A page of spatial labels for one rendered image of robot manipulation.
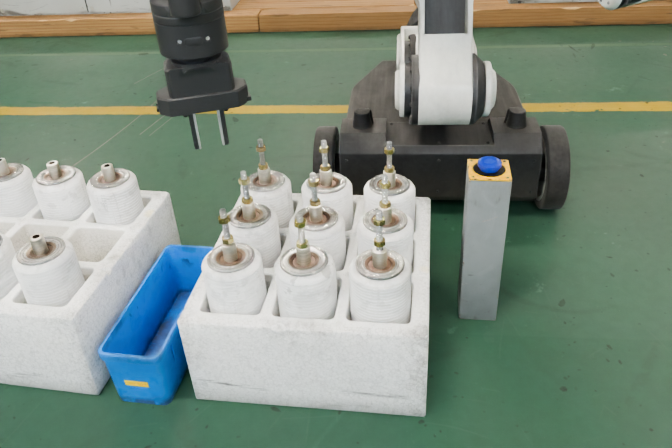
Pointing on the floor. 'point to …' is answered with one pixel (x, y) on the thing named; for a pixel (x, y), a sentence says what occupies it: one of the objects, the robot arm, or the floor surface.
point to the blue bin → (154, 329)
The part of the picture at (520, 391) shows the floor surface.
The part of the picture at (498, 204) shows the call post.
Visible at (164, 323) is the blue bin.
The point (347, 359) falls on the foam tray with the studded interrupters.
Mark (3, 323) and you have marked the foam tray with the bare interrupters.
